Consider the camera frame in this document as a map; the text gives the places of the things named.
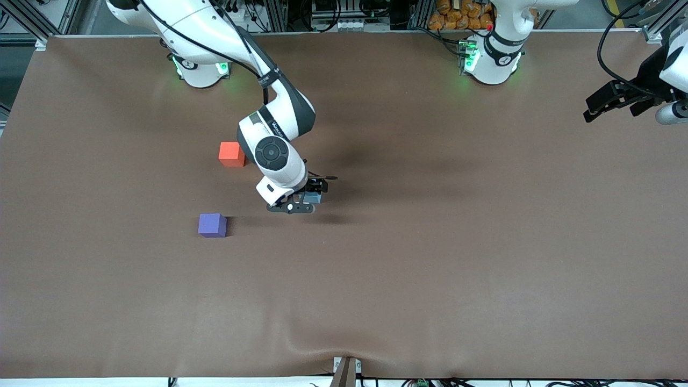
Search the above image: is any white power strip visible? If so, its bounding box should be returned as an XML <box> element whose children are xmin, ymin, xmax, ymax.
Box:
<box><xmin>215</xmin><ymin>3</ymin><xmax>254</xmax><ymax>23</ymax></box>

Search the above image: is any purple foam block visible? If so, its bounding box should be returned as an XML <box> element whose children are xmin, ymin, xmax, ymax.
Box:
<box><xmin>197</xmin><ymin>213</ymin><xmax>227</xmax><ymax>238</ymax></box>

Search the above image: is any pile of orange bags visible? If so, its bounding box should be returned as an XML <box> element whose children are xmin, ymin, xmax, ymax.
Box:
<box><xmin>428</xmin><ymin>0</ymin><xmax>495</xmax><ymax>31</ymax></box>

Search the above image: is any orange foam block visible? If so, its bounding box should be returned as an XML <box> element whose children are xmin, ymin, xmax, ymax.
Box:
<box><xmin>218</xmin><ymin>141</ymin><xmax>248</xmax><ymax>168</ymax></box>

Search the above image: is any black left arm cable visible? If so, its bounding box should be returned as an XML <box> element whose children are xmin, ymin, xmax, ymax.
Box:
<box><xmin>598</xmin><ymin>0</ymin><xmax>654</xmax><ymax>87</ymax></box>

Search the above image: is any brown table cloth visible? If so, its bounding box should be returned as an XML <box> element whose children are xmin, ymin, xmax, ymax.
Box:
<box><xmin>0</xmin><ymin>30</ymin><xmax>688</xmax><ymax>379</ymax></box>

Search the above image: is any aluminium frame profile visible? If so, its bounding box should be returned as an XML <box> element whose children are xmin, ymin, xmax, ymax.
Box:
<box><xmin>0</xmin><ymin>0</ymin><xmax>81</xmax><ymax>52</ymax></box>
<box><xmin>642</xmin><ymin>0</ymin><xmax>688</xmax><ymax>45</ymax></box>

